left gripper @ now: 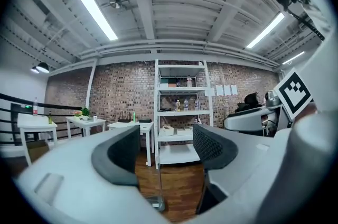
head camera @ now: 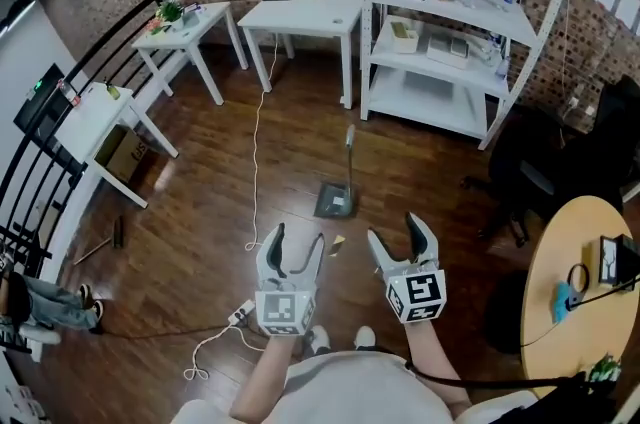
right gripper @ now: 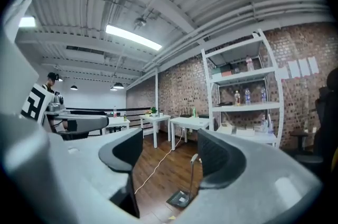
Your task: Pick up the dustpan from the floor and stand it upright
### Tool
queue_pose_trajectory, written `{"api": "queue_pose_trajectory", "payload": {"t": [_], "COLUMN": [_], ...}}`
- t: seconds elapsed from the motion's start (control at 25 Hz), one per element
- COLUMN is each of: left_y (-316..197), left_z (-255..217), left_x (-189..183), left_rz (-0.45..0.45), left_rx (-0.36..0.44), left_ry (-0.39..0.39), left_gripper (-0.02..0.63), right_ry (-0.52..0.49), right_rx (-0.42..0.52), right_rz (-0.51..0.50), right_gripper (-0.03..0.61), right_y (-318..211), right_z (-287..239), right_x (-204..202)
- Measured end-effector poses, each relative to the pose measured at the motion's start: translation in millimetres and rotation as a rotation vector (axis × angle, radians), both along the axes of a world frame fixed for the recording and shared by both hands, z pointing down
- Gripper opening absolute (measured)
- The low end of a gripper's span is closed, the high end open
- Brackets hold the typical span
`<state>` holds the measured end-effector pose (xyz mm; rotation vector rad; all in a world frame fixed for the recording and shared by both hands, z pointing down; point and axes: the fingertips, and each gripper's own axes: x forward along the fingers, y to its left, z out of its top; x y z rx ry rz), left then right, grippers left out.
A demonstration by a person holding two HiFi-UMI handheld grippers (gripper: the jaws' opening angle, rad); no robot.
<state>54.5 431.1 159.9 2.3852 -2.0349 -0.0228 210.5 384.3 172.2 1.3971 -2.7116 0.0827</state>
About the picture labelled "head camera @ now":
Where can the person's right forearm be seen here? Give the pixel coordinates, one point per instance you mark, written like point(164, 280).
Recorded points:
point(430, 352)

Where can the black office chair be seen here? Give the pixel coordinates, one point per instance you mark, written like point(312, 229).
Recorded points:
point(575, 162)

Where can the empty clear bottle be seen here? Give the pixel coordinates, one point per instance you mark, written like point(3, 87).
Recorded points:
point(500, 57)

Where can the small white side table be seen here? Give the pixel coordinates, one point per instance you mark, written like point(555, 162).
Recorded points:
point(95, 122)

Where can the black box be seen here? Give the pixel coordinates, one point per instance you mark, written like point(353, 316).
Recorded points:
point(629, 262)

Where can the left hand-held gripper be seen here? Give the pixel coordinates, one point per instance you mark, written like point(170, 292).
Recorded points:
point(287, 307)

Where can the person's left forearm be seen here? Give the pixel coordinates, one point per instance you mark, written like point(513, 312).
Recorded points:
point(265, 372)

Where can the dark wooden floor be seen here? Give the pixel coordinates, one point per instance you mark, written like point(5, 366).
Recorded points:
point(200, 222)

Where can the person's left shoe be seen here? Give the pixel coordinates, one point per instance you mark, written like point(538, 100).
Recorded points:
point(317, 339)

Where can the red-label drink can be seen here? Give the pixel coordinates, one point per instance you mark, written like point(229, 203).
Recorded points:
point(69, 93)

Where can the white metal shelf rack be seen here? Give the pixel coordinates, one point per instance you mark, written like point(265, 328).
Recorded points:
point(440, 62)

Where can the round wooden table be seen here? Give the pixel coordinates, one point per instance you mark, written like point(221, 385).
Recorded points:
point(560, 252)

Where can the green potted plant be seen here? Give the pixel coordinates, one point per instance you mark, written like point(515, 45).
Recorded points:
point(170, 12)

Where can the white side table with plant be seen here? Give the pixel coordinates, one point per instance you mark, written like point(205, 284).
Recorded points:
point(200, 32)

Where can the black bag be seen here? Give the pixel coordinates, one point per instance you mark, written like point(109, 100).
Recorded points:
point(575, 404)

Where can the person's right shoe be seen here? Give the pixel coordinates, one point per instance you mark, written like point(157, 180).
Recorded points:
point(365, 337)

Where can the person's white shirt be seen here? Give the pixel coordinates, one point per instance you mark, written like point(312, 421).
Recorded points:
point(350, 392)

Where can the small green plant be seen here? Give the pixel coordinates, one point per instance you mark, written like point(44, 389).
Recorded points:
point(605, 369)

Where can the black picture frame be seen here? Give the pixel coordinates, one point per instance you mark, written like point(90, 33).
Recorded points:
point(608, 262)

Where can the white box with olive lid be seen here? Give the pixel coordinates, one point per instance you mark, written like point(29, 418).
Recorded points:
point(404, 38)

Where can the blue cloth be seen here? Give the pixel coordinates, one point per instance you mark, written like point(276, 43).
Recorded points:
point(562, 302)

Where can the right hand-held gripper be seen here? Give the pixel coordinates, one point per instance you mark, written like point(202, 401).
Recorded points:
point(417, 292)

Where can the black and yellow scrap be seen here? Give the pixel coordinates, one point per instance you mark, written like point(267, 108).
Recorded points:
point(336, 246)

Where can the person's shoe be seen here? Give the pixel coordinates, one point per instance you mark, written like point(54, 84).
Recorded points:
point(317, 339)
point(365, 337)

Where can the black metal railing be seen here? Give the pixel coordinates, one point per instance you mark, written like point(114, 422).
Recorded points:
point(30, 172)

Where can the white flat tray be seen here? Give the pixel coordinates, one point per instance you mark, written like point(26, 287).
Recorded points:
point(447, 49)

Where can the black wall panel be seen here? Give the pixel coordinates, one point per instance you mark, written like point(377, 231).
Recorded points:
point(42, 112)

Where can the brown cardboard box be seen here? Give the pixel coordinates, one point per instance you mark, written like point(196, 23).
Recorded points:
point(125, 157)

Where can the white desk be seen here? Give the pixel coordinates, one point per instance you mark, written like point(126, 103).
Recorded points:
point(305, 17)

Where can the small white box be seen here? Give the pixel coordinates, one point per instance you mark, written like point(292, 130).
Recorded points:
point(194, 15)

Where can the small yellow-green bottle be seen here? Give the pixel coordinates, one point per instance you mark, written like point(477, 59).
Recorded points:
point(114, 92)

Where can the white power strip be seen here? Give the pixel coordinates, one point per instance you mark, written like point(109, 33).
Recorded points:
point(241, 313)

